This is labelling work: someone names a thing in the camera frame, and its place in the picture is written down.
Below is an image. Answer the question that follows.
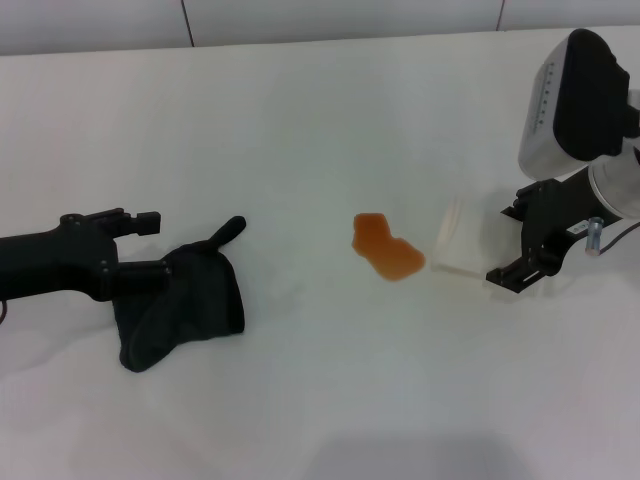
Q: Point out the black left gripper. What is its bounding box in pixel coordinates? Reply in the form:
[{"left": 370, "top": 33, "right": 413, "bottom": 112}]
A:
[{"left": 0, "top": 207, "right": 171, "bottom": 303}]

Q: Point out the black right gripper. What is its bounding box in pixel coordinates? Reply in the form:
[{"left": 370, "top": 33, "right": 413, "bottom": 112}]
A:
[{"left": 485, "top": 172, "right": 604, "bottom": 294}]

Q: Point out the white paper cup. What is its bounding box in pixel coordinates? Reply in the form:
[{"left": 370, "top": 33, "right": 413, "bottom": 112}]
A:
[{"left": 432, "top": 197, "right": 509, "bottom": 300}]

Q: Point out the dark blue rag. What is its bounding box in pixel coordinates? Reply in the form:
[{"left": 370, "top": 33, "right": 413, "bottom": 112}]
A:
[{"left": 113, "top": 215, "right": 247, "bottom": 374}]

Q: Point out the brown liquid stain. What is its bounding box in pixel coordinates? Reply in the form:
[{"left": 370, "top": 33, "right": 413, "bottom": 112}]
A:
[{"left": 351, "top": 212, "right": 427, "bottom": 283}]

